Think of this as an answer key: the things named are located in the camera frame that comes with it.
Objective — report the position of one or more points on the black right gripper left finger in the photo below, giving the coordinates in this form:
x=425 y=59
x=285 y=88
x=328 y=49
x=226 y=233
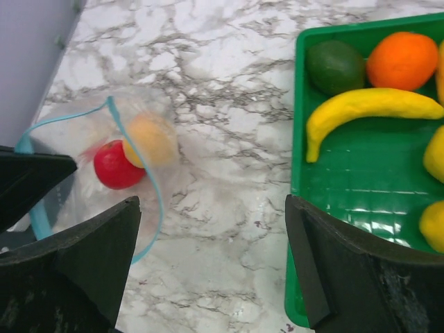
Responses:
x=74 y=280

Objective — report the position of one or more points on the yellow banana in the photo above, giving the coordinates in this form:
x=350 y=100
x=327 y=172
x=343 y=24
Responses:
x=361 y=103

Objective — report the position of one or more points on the metal table edge rail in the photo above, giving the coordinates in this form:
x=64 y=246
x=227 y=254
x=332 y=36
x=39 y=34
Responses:
x=57 y=23

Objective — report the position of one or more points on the peach with green leaf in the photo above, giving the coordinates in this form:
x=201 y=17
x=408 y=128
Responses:
x=155 y=140

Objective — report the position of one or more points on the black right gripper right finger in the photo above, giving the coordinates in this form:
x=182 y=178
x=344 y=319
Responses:
x=354 y=281

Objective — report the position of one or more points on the yellow lemon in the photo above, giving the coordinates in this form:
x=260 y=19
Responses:
x=431 y=226

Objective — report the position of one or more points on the yellow apple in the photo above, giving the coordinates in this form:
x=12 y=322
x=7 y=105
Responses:
x=433 y=156

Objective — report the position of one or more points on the yellow orange mango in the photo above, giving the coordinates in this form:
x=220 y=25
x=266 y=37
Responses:
x=439 y=77

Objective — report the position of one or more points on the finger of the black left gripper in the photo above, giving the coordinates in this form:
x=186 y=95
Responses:
x=26 y=178

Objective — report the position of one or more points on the green avocado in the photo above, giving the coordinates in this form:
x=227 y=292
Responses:
x=335 y=67

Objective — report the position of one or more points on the red apple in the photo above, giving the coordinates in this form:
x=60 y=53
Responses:
x=113 y=169

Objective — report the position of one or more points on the orange fruit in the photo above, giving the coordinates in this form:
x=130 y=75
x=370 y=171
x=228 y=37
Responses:
x=402 y=60

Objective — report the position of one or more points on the clear zip top bag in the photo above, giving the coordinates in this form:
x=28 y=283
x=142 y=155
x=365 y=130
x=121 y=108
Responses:
x=78 y=129

